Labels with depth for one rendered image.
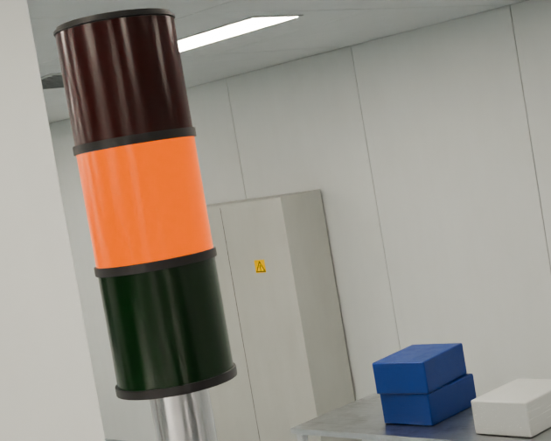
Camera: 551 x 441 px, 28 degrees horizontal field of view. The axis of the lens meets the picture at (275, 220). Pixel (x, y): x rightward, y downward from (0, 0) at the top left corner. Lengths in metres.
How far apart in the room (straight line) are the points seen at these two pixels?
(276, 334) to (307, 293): 0.37
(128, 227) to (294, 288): 6.88
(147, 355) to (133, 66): 0.11
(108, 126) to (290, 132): 7.27
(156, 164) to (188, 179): 0.02
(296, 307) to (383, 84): 1.58
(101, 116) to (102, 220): 0.04
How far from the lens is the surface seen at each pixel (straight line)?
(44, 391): 2.10
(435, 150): 6.93
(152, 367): 0.44
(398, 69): 7.05
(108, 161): 0.43
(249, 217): 7.48
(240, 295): 7.69
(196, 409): 0.45
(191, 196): 0.44
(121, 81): 0.43
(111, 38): 0.43
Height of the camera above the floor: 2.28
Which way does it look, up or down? 3 degrees down
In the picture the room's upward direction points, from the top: 10 degrees counter-clockwise
